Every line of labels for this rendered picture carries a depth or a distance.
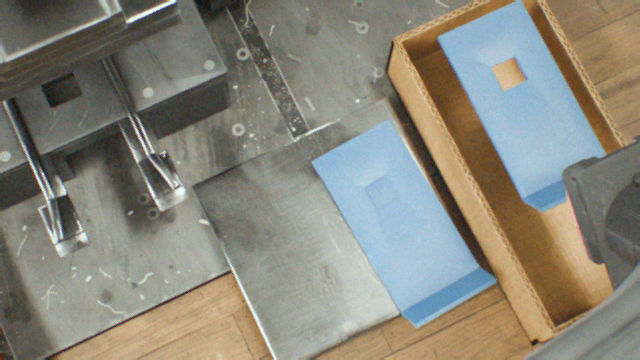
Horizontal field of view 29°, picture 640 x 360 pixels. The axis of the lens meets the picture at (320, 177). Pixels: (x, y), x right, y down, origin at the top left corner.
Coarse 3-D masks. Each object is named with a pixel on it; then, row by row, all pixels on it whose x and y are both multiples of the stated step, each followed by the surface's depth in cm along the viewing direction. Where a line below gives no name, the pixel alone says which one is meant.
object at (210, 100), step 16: (224, 80) 92; (192, 96) 92; (208, 96) 93; (224, 96) 95; (160, 112) 92; (176, 112) 93; (192, 112) 95; (208, 112) 97; (112, 128) 90; (160, 128) 95; (176, 128) 97; (80, 144) 90; (64, 160) 92; (16, 176) 90; (32, 176) 92; (64, 176) 95; (0, 192) 91; (16, 192) 93; (32, 192) 95; (0, 208) 95
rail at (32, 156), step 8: (8, 104) 89; (8, 112) 88; (16, 112) 88; (16, 120) 88; (16, 128) 88; (24, 128) 89; (24, 136) 88; (24, 144) 88; (32, 152) 88; (32, 160) 88; (40, 168) 87; (40, 176) 87; (40, 184) 87; (48, 184) 87; (48, 192) 87
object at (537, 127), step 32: (448, 32) 91; (480, 32) 91; (512, 32) 91; (480, 64) 90; (544, 64) 91; (480, 96) 90; (512, 96) 90; (544, 96) 90; (512, 128) 89; (544, 128) 89; (576, 128) 89; (512, 160) 89; (544, 160) 89; (576, 160) 89; (544, 192) 87
